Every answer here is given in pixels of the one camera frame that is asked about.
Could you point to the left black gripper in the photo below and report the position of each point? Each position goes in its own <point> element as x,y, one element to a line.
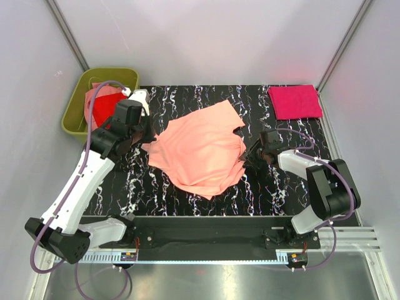
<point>150,137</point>

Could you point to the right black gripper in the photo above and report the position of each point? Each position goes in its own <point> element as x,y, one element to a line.
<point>250,152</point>

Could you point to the salmon pink t shirt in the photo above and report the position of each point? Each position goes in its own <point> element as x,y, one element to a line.
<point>200,152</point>

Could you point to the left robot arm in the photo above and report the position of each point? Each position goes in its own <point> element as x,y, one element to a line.
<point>59,230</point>

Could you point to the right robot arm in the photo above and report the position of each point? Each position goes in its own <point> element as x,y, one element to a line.
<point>332,191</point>

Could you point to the red t shirt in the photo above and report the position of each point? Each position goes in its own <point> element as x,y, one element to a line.
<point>104,107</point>

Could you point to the olive green plastic bin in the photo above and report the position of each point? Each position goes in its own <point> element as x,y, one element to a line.
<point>73,121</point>

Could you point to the folded magenta t shirt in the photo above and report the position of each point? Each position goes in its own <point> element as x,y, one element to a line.
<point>295,102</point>

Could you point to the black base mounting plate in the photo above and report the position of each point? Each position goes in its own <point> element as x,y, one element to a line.
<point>212,238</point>

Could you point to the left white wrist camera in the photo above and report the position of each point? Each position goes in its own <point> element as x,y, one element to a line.
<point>141,96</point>

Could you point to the aluminium frame rail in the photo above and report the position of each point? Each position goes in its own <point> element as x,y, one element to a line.
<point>339,239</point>

